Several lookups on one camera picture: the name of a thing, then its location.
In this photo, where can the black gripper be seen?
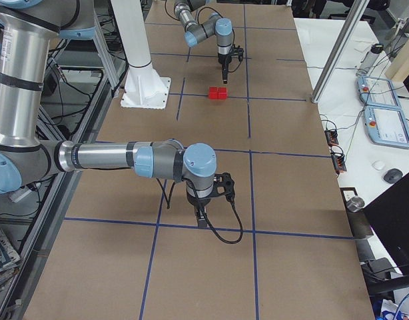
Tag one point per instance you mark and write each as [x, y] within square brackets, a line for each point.
[196, 200]
[224, 59]

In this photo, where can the red block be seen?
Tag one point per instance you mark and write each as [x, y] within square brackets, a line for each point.
[222, 93]

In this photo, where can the handheld scanner device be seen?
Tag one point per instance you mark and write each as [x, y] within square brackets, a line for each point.
[369, 61]

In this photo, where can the metal cup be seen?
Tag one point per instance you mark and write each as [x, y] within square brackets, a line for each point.
[355, 204]

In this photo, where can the upper teach pendant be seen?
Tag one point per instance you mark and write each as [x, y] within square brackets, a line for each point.
[377, 91]

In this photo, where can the teach pendant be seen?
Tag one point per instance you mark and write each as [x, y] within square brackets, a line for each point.
[377, 91]
[387, 126]

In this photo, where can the lower teach pendant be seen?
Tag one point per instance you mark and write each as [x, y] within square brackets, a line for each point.
[387, 126]

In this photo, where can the black monitor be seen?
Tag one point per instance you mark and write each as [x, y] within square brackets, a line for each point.
[388, 216]

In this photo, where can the black computer mouse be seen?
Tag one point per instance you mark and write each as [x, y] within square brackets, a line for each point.
[392, 175]

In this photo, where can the stack of books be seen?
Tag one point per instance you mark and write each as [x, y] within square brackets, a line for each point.
[9, 260]

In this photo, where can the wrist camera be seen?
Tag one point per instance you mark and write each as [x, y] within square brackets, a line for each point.
[238, 52]
[223, 185]

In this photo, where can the white pedestal column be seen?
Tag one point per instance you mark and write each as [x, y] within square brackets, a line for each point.
[144, 87]

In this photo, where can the aluminium frame post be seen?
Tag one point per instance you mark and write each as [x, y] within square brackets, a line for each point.
[356, 11]

